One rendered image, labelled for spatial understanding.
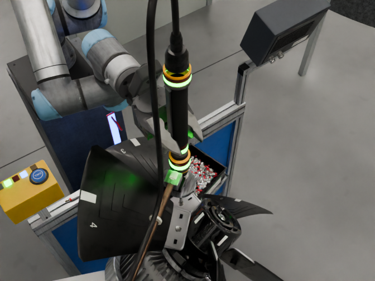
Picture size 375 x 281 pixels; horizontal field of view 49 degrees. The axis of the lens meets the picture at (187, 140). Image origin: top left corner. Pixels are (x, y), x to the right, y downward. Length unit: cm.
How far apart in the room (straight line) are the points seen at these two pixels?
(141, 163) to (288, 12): 71
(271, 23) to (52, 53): 72
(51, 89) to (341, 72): 245
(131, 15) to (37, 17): 210
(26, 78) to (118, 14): 157
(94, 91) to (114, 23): 208
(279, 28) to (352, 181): 141
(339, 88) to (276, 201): 101
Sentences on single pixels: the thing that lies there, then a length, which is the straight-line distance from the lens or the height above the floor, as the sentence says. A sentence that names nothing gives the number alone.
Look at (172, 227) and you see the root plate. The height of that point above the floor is 126.
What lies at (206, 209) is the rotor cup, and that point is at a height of 126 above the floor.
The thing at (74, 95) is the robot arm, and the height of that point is 141.
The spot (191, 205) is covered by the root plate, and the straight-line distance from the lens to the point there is 102.
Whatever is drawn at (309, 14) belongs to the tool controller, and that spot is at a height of 123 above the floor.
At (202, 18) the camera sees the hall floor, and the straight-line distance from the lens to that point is 336.
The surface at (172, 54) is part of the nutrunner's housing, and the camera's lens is 59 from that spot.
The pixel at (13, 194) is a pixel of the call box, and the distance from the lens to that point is 126.
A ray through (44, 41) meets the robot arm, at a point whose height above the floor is 149.
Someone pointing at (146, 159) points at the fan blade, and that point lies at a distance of 110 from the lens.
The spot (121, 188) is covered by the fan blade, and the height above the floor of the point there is 139.
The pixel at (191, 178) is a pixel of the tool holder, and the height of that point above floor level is 131.
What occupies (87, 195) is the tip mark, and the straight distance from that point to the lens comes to 77.
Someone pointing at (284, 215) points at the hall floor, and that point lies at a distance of 237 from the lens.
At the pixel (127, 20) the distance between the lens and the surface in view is 306.
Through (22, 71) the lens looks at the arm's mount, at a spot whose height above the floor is 108.
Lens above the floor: 211
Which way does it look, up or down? 55 degrees down
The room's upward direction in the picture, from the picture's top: straight up
